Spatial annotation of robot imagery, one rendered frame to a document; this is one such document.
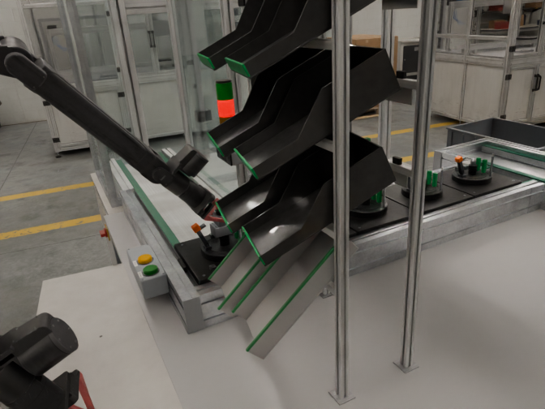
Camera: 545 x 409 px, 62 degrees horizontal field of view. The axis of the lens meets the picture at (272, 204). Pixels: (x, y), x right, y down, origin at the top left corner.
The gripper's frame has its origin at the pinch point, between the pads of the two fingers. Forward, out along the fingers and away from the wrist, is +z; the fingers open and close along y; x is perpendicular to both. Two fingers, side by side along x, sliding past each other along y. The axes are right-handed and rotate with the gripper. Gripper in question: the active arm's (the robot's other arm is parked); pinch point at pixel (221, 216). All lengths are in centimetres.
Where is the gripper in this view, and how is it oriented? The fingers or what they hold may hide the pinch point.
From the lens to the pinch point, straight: 128.4
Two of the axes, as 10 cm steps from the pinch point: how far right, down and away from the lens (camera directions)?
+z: 6.3, 5.3, 5.6
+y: -4.6, -3.3, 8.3
